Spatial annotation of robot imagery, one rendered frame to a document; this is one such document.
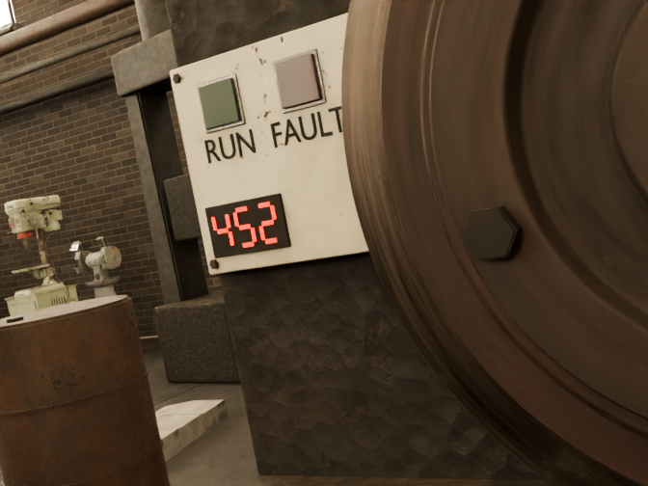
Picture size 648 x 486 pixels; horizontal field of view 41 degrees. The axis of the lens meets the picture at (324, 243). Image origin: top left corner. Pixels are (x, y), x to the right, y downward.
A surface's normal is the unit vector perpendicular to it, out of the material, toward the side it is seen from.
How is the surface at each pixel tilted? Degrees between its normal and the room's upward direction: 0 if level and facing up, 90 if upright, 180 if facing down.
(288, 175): 90
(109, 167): 90
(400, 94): 90
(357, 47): 90
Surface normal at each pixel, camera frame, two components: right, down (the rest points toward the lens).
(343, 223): -0.53, 0.15
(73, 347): 0.44, -0.04
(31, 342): -0.01, 0.06
